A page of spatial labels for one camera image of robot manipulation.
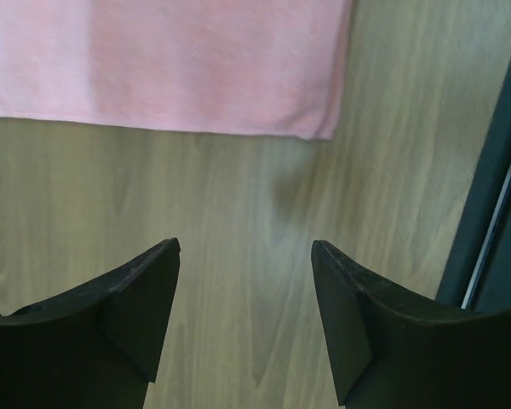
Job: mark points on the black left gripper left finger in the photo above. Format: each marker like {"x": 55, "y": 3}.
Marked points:
{"x": 97, "y": 345}

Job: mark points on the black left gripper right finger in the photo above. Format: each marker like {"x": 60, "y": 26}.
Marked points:
{"x": 390, "y": 347}

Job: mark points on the pink towel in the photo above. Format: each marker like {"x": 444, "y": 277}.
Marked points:
{"x": 225, "y": 67}

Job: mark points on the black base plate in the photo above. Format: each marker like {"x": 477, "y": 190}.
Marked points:
{"x": 477, "y": 274}

